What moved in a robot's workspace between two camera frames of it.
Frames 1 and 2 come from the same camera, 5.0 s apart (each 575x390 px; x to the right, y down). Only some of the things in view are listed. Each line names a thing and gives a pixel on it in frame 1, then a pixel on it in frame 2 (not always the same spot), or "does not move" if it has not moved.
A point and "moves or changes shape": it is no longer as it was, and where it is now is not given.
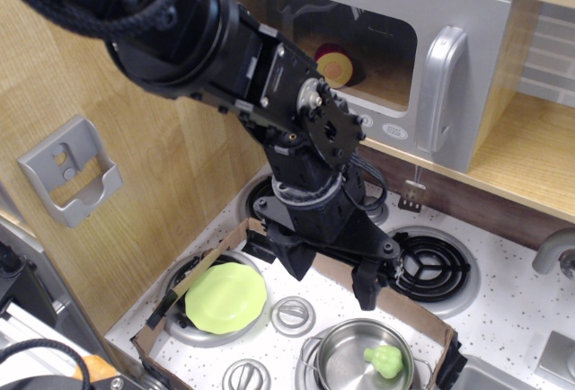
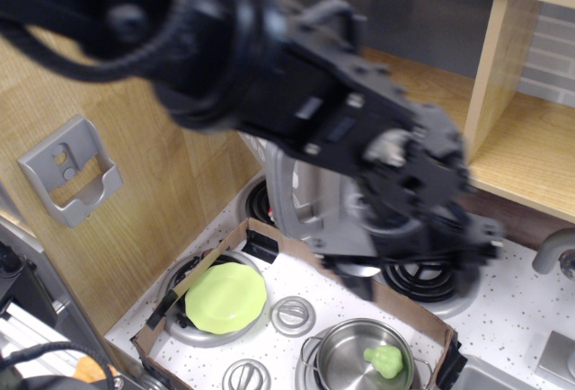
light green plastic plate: x=225 y=297 does not move
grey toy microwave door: x=425 y=58 moves or changes shape
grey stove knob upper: x=293 y=316 does not move
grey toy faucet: x=559 y=246 does not move
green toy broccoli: x=387 y=359 does not move
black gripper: x=325 y=211 -> x=414 y=208
